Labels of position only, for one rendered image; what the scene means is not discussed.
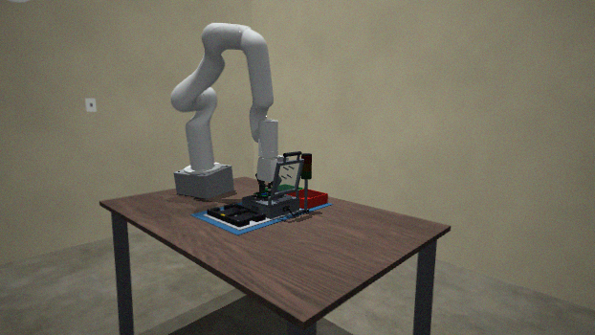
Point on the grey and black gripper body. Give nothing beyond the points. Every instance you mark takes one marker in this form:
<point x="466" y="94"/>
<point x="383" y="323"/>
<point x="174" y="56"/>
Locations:
<point x="266" y="169"/>

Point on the red bin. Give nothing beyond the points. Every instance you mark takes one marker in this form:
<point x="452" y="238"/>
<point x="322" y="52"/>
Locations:
<point x="315" y="198"/>

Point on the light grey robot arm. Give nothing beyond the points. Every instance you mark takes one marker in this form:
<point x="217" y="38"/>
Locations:
<point x="195" y="93"/>

